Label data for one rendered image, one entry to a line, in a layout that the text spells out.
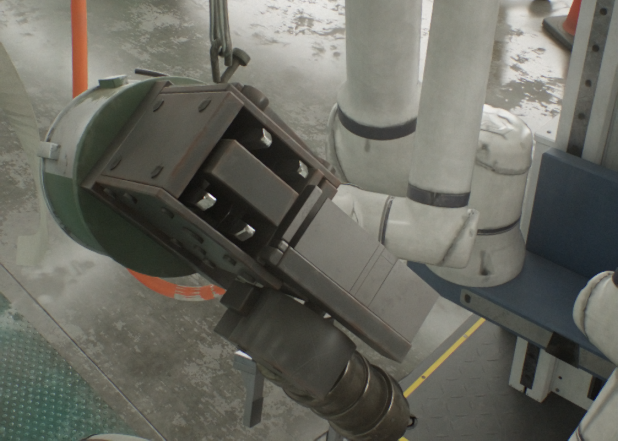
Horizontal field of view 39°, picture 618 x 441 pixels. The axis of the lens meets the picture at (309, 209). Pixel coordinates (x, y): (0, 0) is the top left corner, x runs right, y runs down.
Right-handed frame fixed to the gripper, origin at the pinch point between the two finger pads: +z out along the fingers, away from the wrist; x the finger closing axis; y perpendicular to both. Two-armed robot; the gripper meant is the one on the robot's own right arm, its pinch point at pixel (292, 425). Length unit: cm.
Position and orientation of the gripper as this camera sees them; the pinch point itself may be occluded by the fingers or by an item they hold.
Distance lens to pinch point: 126.2
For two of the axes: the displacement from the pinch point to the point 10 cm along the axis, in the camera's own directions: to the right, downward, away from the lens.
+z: -1.2, 9.7, 2.1
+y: 5.2, -1.2, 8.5
